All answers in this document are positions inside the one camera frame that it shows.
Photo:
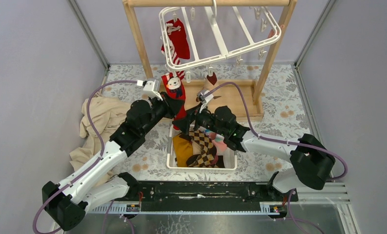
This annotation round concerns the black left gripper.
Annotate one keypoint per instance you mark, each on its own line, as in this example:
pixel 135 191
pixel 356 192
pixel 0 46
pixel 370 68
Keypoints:
pixel 171 107

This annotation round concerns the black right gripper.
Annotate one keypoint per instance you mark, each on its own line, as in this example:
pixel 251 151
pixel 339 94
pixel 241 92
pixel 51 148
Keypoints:
pixel 192 114

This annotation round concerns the mustard yellow sock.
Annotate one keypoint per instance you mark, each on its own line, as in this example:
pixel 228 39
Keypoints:
pixel 183 149

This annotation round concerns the pink patterned sock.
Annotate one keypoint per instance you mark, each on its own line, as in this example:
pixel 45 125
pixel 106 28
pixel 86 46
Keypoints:
pixel 218 141

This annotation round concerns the red bow sock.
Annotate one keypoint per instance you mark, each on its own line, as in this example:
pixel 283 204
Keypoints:
pixel 175 89

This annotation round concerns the white plastic basket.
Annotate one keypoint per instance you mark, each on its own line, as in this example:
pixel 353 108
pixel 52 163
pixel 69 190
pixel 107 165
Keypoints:
pixel 230 159

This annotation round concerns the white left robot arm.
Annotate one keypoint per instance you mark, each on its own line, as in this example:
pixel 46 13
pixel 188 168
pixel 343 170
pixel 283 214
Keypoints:
pixel 68 201

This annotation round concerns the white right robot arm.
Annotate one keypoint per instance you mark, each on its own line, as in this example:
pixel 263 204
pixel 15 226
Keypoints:
pixel 311 161

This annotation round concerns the white plastic clip hanger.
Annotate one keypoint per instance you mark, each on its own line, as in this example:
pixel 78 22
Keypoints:
pixel 187 15

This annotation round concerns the beige sock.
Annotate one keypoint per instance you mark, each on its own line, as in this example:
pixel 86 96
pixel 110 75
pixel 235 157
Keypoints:
pixel 210 83

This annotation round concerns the beige crumpled cloth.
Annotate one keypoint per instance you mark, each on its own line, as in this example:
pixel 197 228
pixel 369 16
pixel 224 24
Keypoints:
pixel 104 117

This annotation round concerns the red white striped sock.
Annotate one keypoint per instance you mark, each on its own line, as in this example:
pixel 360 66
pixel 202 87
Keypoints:
pixel 176 60

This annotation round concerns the plain red sock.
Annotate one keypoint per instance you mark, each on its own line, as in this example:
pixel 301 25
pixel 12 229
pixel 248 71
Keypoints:
pixel 177 35

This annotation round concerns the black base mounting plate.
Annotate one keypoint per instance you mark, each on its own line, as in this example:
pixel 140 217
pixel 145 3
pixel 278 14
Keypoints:
pixel 193 196

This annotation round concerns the floral patterned table mat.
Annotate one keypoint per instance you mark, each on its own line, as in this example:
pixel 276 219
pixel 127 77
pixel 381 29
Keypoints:
pixel 284 116

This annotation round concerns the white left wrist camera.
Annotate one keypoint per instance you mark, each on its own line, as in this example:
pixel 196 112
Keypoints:
pixel 150 88

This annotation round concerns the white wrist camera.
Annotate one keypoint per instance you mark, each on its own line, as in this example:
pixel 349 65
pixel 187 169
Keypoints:
pixel 204 97
pixel 150 88

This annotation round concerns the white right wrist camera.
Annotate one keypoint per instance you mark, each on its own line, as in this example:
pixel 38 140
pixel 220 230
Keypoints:
pixel 204 97

